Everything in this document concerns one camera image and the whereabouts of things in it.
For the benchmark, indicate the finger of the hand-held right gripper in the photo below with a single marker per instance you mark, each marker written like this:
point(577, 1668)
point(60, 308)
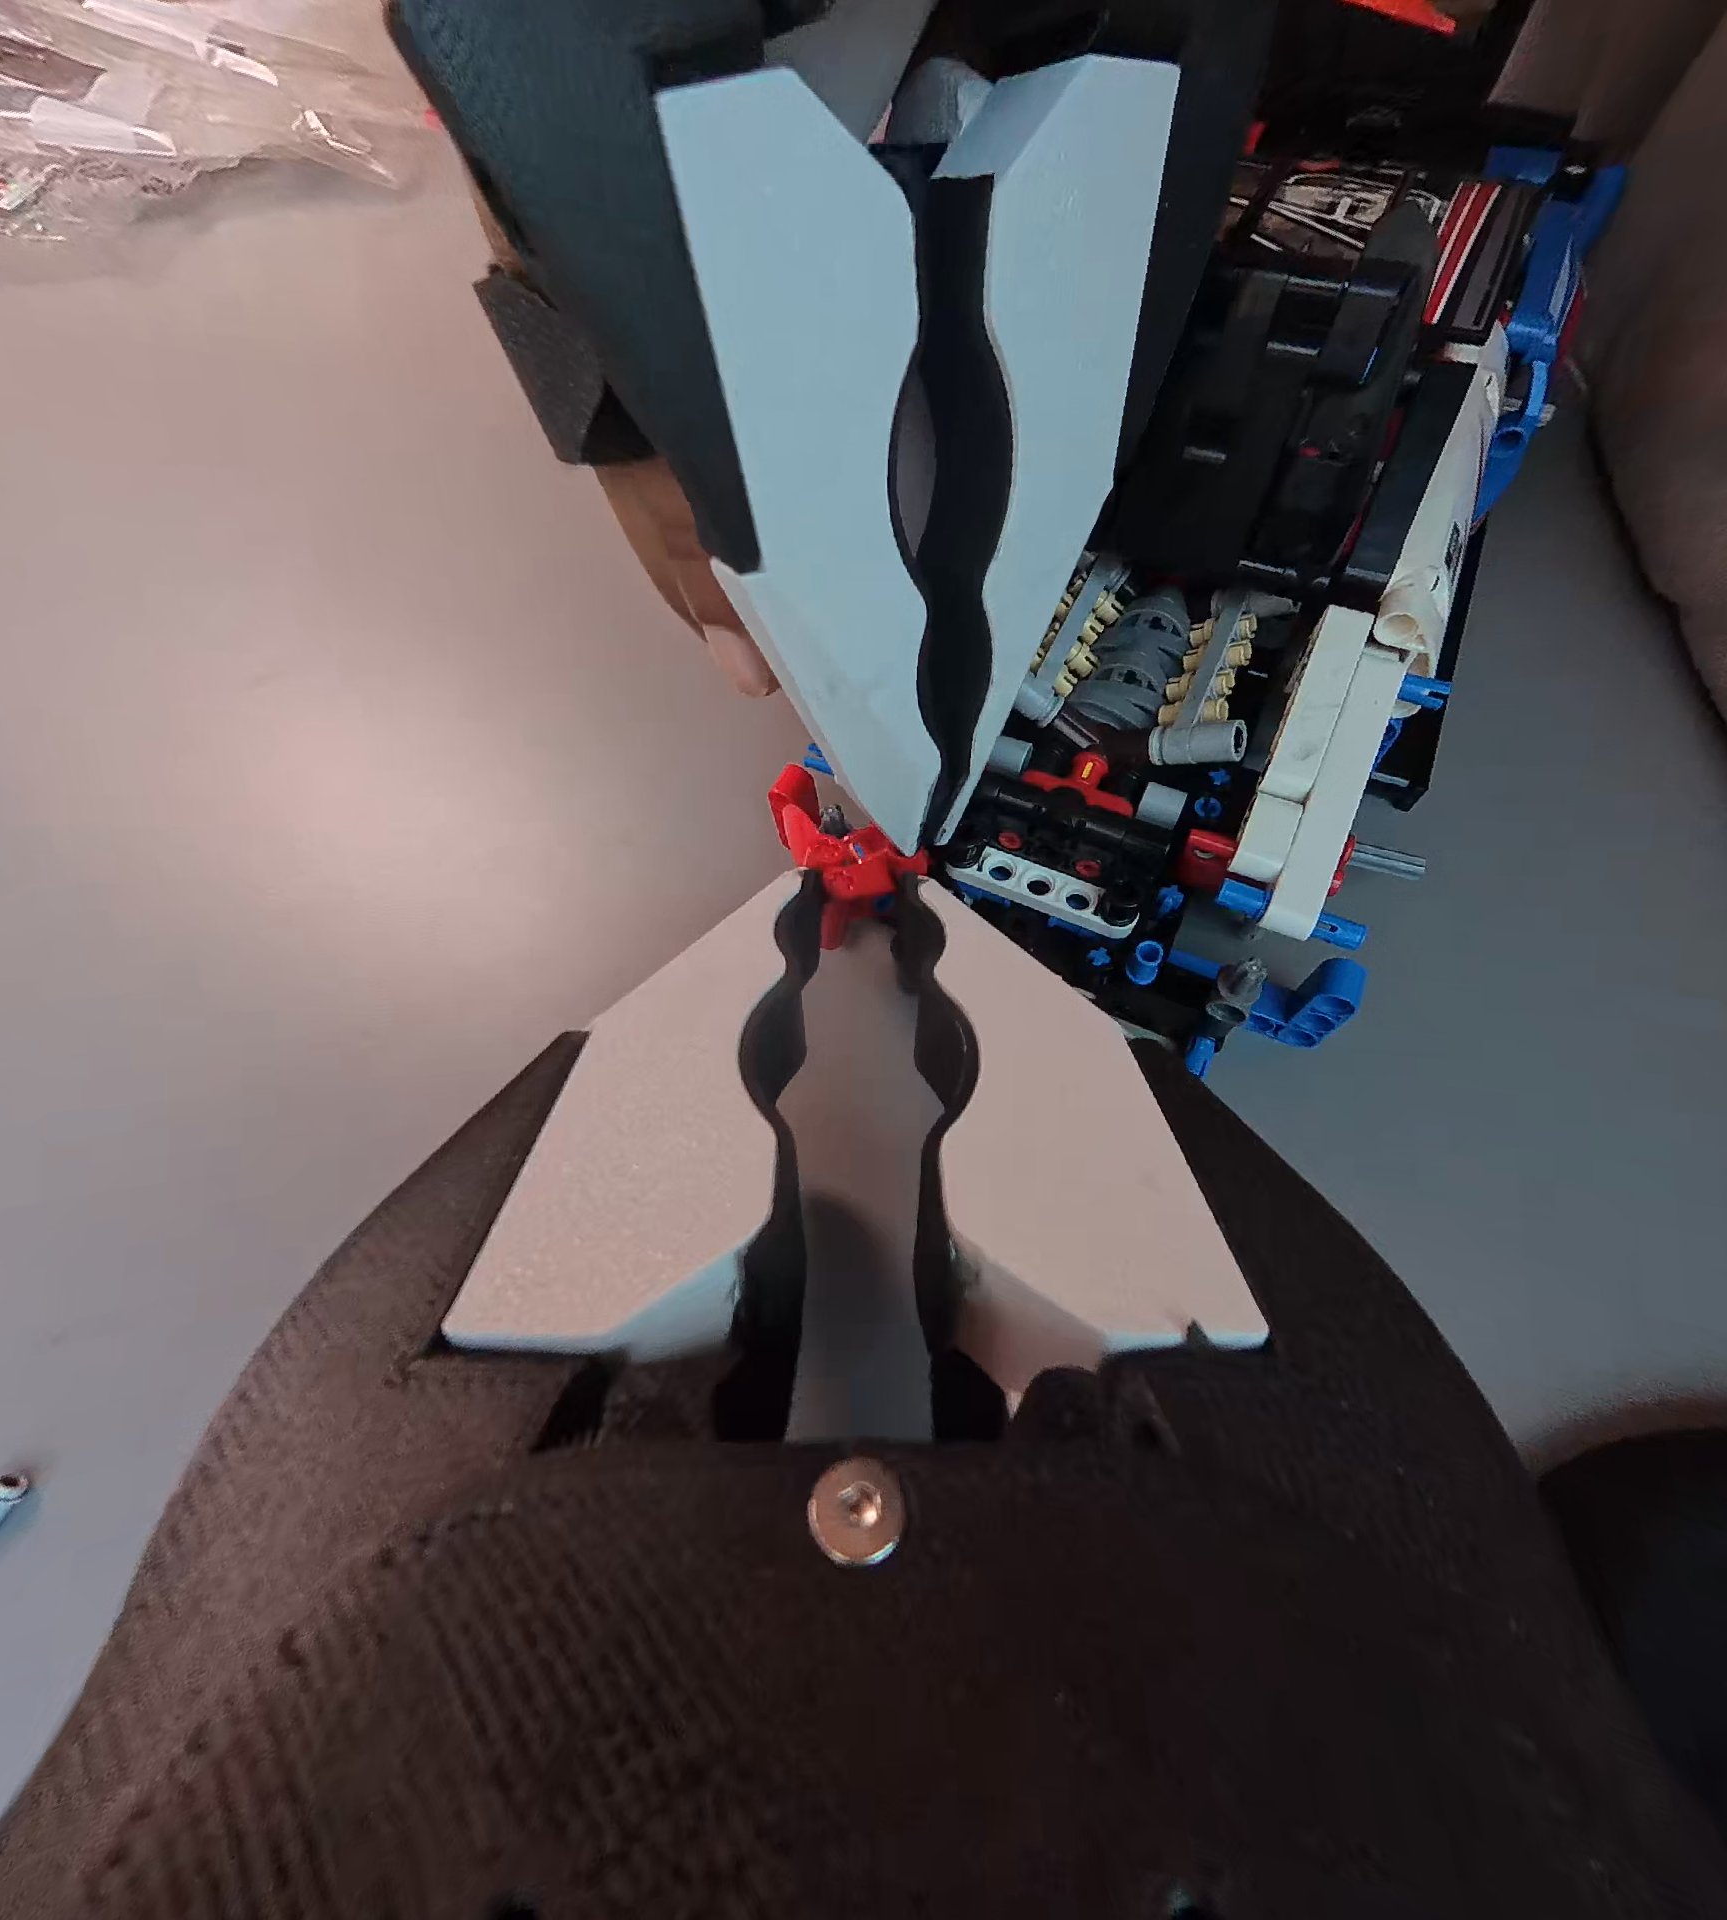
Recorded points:
point(1073, 301)
point(787, 374)

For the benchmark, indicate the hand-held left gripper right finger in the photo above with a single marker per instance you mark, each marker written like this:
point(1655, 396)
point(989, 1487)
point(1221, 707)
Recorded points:
point(1087, 1200)

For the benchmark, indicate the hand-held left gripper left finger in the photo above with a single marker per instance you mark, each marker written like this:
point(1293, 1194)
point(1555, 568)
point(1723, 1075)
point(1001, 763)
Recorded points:
point(607, 1200)

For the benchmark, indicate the beige sofa cushion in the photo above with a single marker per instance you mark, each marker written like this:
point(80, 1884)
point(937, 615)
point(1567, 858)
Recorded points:
point(1717, 450)

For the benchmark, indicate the person's right hand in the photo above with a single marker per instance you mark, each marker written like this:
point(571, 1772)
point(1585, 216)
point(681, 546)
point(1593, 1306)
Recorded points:
point(689, 578)

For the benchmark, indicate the brick race car model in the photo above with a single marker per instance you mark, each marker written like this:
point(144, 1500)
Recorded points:
point(1327, 525)

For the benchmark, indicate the small red brick piece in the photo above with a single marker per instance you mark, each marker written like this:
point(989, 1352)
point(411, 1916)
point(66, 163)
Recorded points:
point(839, 862)

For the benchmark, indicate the clear plastic bags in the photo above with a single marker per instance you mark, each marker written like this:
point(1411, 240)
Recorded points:
point(98, 105)

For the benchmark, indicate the dark cloth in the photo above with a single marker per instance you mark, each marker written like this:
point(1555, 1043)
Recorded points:
point(1717, 1650)

